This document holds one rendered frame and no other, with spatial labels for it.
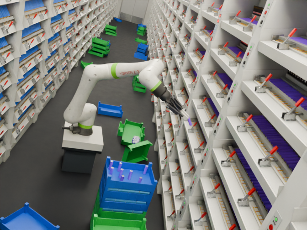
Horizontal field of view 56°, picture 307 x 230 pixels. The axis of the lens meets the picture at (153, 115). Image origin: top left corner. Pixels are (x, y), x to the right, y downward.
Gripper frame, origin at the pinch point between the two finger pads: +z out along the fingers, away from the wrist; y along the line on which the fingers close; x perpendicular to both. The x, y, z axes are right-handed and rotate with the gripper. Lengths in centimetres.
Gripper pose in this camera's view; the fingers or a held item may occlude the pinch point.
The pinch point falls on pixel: (183, 114)
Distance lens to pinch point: 193.7
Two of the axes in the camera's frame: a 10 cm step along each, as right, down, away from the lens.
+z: 7.0, 6.9, 1.8
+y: -3.8, 5.7, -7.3
